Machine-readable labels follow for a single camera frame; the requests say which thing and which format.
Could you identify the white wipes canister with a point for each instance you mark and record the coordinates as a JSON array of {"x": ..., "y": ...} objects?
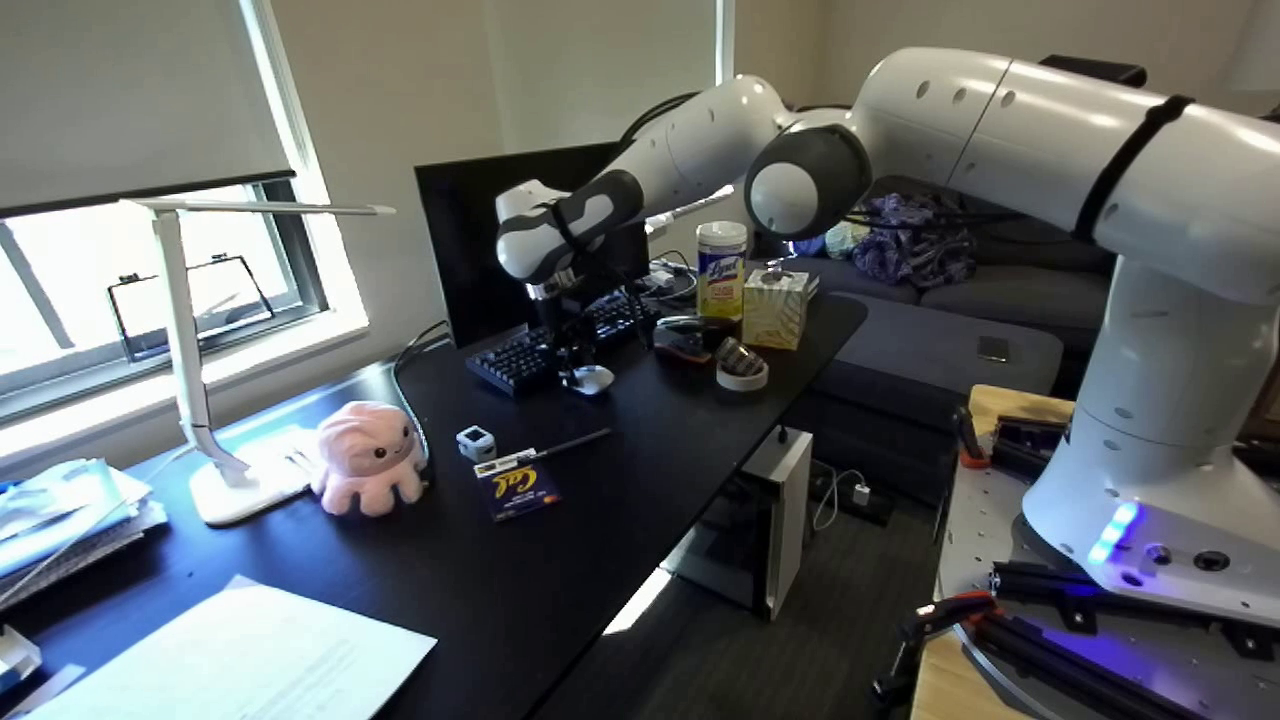
[{"x": 723, "y": 275}]

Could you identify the white paper sheet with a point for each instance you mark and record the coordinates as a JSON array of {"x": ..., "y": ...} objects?
[{"x": 240, "y": 662}]

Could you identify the pink octopus plush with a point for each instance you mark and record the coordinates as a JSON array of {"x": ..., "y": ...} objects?
[{"x": 364, "y": 460}]

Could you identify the silver computer tower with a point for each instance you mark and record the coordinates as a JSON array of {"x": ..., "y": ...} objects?
[{"x": 760, "y": 524}]

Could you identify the small white cube holder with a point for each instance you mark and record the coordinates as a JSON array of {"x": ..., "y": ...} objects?
[{"x": 474, "y": 443}]

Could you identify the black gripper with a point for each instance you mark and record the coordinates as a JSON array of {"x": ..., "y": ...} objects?
[{"x": 571, "y": 305}]

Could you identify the grey robot mounting table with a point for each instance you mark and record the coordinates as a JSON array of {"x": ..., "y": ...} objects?
[{"x": 1064, "y": 665}]

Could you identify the stack of papers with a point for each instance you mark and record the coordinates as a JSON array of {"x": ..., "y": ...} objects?
[{"x": 66, "y": 520}]

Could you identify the orange black clamp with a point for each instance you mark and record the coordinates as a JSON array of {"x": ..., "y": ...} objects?
[
  {"x": 946, "y": 627},
  {"x": 995, "y": 443}
]

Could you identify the upholstered couch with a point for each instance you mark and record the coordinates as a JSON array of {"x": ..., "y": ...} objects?
[{"x": 961, "y": 345}]

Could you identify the white desk lamp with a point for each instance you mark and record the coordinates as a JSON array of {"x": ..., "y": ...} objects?
[{"x": 180, "y": 332}]

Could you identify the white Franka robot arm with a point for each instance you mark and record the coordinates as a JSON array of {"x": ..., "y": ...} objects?
[{"x": 1172, "y": 266}]

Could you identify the black computer monitor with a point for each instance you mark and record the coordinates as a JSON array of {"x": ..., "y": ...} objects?
[{"x": 467, "y": 253}]

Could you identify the blue yellow card packet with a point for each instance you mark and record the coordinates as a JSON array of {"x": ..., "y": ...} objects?
[{"x": 524, "y": 494}]

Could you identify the patterned tissue box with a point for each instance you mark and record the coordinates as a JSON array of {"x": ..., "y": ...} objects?
[{"x": 778, "y": 311}]

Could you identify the window roller blind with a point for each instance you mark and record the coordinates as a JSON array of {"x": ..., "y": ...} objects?
[{"x": 135, "y": 92}]

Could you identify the purple crumpled cloth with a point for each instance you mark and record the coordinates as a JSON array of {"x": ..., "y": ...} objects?
[{"x": 912, "y": 243}]

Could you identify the black pen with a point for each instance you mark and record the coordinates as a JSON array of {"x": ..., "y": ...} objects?
[{"x": 573, "y": 443}]

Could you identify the white computer mouse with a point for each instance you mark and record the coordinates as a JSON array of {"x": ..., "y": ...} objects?
[{"x": 591, "y": 382}]

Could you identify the black keyboard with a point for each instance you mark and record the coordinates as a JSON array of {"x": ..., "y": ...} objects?
[{"x": 513, "y": 363}]

